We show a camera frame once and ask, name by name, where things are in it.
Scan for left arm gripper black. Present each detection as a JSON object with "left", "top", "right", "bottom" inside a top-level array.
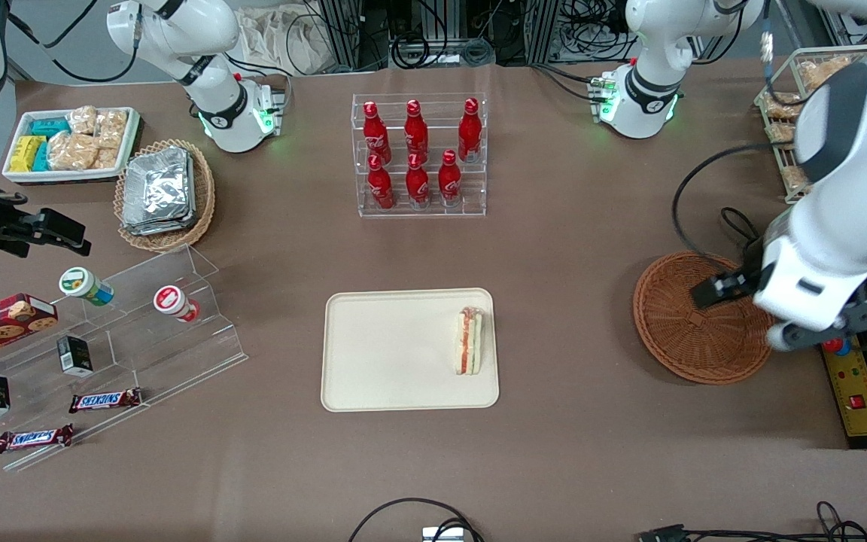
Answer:
[{"left": 691, "top": 241, "right": 767, "bottom": 309}]

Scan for triangle sandwich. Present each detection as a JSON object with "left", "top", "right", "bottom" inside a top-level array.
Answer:
[{"left": 454, "top": 306, "right": 484, "bottom": 376}]

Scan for right arm base connector block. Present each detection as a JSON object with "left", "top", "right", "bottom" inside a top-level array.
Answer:
[{"left": 257, "top": 83, "right": 288, "bottom": 137}]

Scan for round brown wicker basket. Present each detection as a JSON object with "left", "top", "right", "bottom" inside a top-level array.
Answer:
[{"left": 633, "top": 251, "right": 777, "bottom": 385}]

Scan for white rectangular snack tray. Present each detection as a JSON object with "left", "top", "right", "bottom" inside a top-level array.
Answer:
[{"left": 2, "top": 107, "right": 142, "bottom": 185}]

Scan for oval tan wicker basket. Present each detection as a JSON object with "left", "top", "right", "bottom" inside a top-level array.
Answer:
[{"left": 114, "top": 139, "right": 216, "bottom": 252}]

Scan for cream plastic tray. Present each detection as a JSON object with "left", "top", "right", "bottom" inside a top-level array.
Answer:
[{"left": 321, "top": 288, "right": 500, "bottom": 413}]

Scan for green lid yogurt cup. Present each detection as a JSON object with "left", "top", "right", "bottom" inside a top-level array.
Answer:
[{"left": 58, "top": 266, "right": 115, "bottom": 307}]

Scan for yellow snack pack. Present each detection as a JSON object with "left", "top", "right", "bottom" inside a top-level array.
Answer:
[{"left": 9, "top": 135, "right": 47, "bottom": 173}]

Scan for clear bag rice crackers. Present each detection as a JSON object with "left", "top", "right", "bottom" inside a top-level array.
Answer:
[
  {"left": 68, "top": 105, "right": 99, "bottom": 136},
  {"left": 95, "top": 110, "right": 129, "bottom": 149},
  {"left": 47, "top": 132, "right": 100, "bottom": 172}
]

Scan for silver foil pouch stack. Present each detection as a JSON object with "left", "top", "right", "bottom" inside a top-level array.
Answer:
[{"left": 120, "top": 147, "right": 197, "bottom": 236}]

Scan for red lid yogurt cup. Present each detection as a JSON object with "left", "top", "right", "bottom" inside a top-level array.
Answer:
[{"left": 153, "top": 285, "right": 201, "bottom": 324}]

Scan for clear acrylic stepped shelf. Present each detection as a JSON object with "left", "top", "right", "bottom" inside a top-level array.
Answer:
[{"left": 0, "top": 243, "right": 250, "bottom": 473}]

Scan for black yellow control box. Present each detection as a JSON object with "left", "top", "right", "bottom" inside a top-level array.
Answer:
[{"left": 817, "top": 256, "right": 867, "bottom": 450}]

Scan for snickers chocolate bar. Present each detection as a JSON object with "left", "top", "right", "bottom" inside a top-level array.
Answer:
[
  {"left": 68, "top": 388, "right": 143, "bottom": 414},
  {"left": 0, "top": 424, "right": 75, "bottom": 454}
]

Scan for red cola bottle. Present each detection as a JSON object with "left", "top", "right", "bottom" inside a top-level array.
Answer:
[
  {"left": 406, "top": 152, "right": 430, "bottom": 209},
  {"left": 438, "top": 149, "right": 462, "bottom": 208},
  {"left": 367, "top": 154, "right": 396, "bottom": 211},
  {"left": 362, "top": 101, "right": 391, "bottom": 165},
  {"left": 404, "top": 99, "right": 429, "bottom": 163},
  {"left": 458, "top": 98, "right": 482, "bottom": 163}
]

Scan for clear acrylic bottle rack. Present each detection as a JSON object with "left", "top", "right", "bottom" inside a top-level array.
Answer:
[{"left": 351, "top": 93, "right": 488, "bottom": 218}]

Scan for white canvas bag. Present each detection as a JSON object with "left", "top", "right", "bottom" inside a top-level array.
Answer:
[{"left": 235, "top": 6, "right": 329, "bottom": 76}]

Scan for black knotted table cable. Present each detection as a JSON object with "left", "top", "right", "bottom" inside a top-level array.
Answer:
[{"left": 719, "top": 207, "right": 765, "bottom": 264}]

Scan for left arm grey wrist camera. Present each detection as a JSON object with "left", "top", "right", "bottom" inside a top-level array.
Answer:
[{"left": 768, "top": 297, "right": 867, "bottom": 352}]

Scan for black left wrist camera cable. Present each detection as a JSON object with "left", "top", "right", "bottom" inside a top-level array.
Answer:
[{"left": 672, "top": 143, "right": 797, "bottom": 273}]

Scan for white wire rack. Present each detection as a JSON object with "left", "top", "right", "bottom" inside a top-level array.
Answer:
[{"left": 753, "top": 44, "right": 867, "bottom": 206}]

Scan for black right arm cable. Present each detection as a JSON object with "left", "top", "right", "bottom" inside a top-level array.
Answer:
[{"left": 5, "top": 0, "right": 141, "bottom": 84}]

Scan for black cable with connector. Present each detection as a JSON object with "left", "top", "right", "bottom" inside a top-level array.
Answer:
[{"left": 637, "top": 501, "right": 867, "bottom": 542}]

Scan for black looped cable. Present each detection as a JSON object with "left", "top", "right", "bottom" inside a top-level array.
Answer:
[{"left": 348, "top": 498, "right": 484, "bottom": 542}]

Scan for coiled black cable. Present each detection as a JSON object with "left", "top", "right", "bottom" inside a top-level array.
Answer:
[{"left": 392, "top": 34, "right": 431, "bottom": 69}]

